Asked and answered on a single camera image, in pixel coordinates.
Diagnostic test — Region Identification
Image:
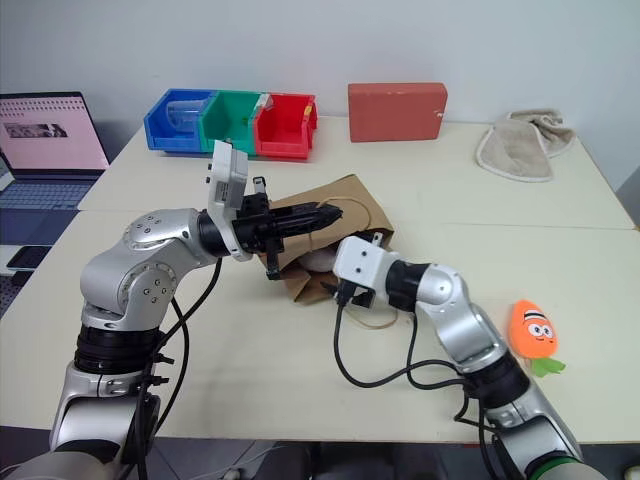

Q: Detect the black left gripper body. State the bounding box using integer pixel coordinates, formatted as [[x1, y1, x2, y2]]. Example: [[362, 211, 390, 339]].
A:
[[233, 175, 286, 282]]

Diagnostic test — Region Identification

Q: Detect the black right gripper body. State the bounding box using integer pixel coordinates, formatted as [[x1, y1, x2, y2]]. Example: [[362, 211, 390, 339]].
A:
[[319, 229, 385, 310]]

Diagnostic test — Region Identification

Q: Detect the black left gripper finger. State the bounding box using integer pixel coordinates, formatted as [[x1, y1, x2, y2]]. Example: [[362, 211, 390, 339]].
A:
[[274, 218, 342, 238], [271, 201, 345, 224]]

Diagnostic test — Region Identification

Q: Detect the white plush toy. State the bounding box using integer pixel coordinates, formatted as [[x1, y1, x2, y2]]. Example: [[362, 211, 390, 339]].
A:
[[298, 249, 340, 274]]

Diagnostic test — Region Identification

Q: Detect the brown paper bag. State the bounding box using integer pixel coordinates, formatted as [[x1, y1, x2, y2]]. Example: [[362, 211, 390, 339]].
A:
[[267, 173, 402, 332]]

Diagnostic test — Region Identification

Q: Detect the orange carrot plush toy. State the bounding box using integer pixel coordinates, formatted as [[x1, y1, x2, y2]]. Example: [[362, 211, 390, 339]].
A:
[[508, 298, 567, 378]]

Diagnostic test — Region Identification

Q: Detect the red plastic storage bin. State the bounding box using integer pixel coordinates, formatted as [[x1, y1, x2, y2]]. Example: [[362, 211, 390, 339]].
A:
[[252, 92, 320, 161]]

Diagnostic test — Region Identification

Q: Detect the green plastic storage bin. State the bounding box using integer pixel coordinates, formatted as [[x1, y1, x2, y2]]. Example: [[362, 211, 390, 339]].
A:
[[198, 90, 269, 155]]

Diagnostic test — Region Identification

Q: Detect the red-brown rectangular box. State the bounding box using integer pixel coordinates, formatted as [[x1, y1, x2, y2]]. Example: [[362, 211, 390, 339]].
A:
[[347, 82, 448, 145]]

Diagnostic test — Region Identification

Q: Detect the blue plastic storage bin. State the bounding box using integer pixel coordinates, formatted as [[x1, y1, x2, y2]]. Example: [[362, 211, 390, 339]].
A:
[[143, 88, 219, 154]]

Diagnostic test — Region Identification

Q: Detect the clear plastic cup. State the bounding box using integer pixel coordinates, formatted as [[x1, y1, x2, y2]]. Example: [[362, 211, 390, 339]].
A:
[[165, 98, 209, 135]]

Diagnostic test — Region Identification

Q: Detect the dark grey side desk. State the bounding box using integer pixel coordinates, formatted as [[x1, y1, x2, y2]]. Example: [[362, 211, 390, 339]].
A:
[[0, 119, 147, 321]]

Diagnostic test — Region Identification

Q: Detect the beige towel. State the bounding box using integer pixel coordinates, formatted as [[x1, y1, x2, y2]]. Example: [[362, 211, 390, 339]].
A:
[[474, 108, 577, 184]]

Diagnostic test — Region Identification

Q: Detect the open laptop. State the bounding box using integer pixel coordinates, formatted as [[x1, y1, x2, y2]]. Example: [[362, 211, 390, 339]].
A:
[[0, 90, 111, 211]]

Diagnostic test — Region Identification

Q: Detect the black smartphone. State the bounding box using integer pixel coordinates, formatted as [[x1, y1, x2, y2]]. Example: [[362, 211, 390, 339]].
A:
[[5, 245, 53, 273]]

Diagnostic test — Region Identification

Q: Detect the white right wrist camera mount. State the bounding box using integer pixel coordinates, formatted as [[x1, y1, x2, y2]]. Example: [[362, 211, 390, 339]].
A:
[[332, 236, 402, 295]]

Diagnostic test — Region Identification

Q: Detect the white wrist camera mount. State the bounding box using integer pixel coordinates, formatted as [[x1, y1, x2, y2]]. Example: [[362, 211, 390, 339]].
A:
[[205, 139, 254, 264], [332, 236, 402, 295]]

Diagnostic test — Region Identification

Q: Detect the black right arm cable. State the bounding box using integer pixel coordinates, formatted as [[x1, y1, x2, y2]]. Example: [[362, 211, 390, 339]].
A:
[[333, 287, 504, 480]]

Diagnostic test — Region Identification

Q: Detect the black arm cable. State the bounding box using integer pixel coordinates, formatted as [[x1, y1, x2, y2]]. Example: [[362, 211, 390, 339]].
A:
[[118, 256, 224, 480], [333, 287, 504, 480]]

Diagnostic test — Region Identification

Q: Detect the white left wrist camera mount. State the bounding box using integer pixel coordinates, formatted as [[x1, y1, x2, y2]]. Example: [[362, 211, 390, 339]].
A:
[[205, 139, 254, 264]]

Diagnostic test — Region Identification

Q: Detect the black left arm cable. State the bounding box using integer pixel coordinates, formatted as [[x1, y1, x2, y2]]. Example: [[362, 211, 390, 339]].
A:
[[118, 256, 224, 480]]

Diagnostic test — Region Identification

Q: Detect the thin white cable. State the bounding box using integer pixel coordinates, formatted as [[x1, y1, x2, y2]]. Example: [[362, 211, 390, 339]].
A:
[[218, 441, 287, 480]]

